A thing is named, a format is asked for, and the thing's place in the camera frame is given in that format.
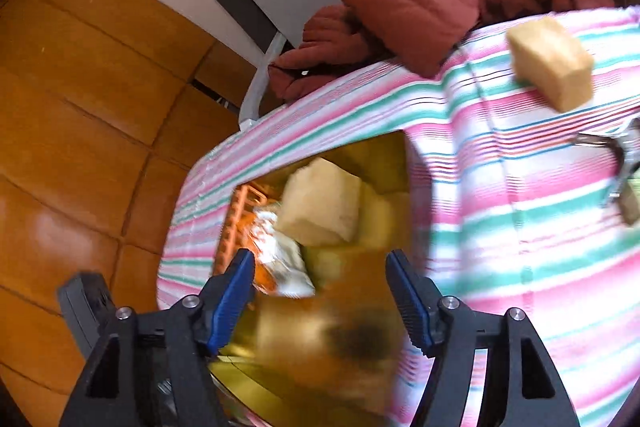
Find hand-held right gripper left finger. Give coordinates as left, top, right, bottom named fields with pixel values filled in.
left=60, top=249, right=257, bottom=427

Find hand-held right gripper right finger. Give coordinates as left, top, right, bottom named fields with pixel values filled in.
left=385, top=249, right=581, bottom=427

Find yellow sponge block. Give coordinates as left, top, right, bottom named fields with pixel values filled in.
left=506, top=17, right=596, bottom=114
left=275, top=157, right=363, bottom=248

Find gold and maroon storage box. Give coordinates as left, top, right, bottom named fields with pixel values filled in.
left=207, top=129, right=416, bottom=427

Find orange white snack packet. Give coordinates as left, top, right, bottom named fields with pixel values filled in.
left=247, top=204, right=316, bottom=298

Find striped tablecloth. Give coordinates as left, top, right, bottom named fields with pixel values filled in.
left=157, top=7, right=640, bottom=427

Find maroon jacket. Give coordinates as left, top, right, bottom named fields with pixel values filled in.
left=267, top=0, right=616, bottom=102

